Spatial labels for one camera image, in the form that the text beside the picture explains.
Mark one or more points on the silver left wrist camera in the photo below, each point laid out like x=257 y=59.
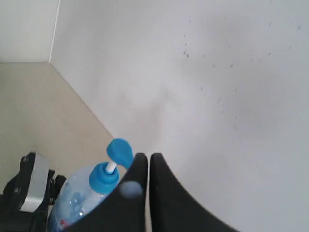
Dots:
x=37 y=185

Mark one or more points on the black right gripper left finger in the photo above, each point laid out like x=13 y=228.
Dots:
x=124 y=209

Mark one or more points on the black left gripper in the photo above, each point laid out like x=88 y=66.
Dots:
x=14 y=194

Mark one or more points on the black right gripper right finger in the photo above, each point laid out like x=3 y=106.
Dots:
x=172 y=208

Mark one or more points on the blue pump soap bottle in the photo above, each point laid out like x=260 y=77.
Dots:
x=84 y=190

